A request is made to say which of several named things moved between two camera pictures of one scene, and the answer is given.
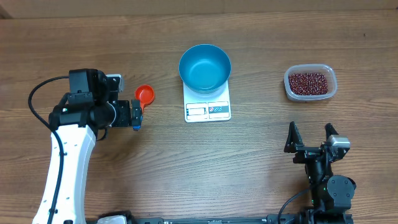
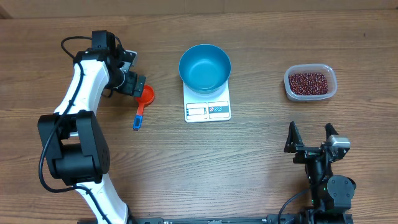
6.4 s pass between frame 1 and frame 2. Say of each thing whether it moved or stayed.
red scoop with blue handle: stayed
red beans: stayed
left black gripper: moved
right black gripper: stayed
